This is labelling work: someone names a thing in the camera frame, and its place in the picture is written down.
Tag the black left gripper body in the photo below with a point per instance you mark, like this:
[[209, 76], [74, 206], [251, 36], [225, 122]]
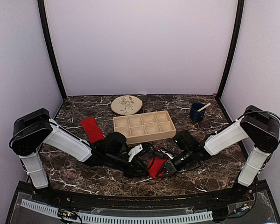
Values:
[[111, 158]]

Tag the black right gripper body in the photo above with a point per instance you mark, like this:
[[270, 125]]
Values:
[[182, 163]]

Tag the red sock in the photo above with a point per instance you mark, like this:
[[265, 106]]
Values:
[[155, 167]]

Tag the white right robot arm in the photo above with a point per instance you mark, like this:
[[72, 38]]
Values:
[[261, 127]]

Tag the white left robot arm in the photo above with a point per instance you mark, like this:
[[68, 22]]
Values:
[[37, 128]]

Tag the red sock near left arm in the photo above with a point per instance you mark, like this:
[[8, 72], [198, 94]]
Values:
[[92, 130]]

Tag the dark blue mug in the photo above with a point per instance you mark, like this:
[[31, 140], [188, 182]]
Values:
[[195, 115]]

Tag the wooden compartment tray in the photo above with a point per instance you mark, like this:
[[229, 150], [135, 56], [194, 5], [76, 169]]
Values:
[[145, 127]]

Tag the floral ceramic plate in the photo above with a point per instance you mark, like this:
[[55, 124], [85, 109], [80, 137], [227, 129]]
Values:
[[126, 105]]

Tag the wooden stick in mug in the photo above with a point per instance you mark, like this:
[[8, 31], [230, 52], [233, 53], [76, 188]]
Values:
[[204, 107]]

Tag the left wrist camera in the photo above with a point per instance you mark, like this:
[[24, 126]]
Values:
[[139, 150]]

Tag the black front rail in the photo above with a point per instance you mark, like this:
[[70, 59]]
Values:
[[87, 201]]

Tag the white slotted cable duct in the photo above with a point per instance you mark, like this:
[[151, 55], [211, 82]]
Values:
[[88, 218]]

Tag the right black frame post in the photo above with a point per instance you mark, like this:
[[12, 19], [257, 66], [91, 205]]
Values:
[[232, 48]]

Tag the black frame post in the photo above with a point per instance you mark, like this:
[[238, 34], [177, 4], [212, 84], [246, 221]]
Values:
[[232, 48], [50, 50]]

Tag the left black frame post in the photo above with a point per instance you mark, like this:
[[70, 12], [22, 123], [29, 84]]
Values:
[[50, 50]]

